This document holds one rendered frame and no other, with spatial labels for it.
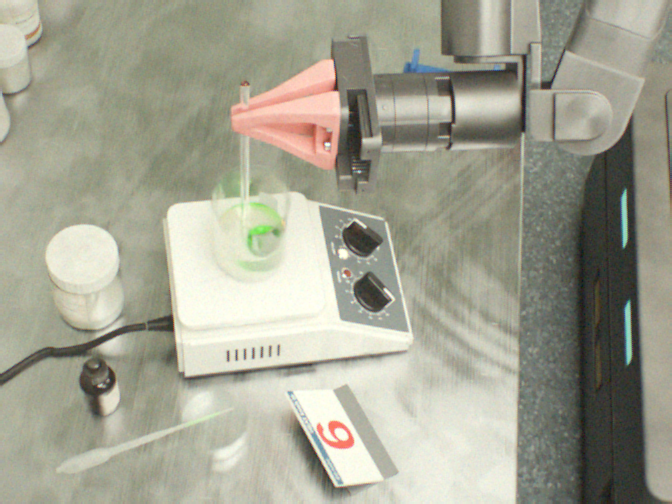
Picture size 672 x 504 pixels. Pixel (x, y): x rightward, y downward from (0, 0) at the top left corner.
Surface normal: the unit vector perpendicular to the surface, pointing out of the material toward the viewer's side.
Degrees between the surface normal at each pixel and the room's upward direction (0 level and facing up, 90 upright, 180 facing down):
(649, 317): 0
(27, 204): 0
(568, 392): 0
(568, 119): 47
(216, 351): 90
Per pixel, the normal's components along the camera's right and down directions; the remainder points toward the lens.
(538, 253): 0.06, -0.55
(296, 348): 0.16, 0.83
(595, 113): -0.17, 0.21
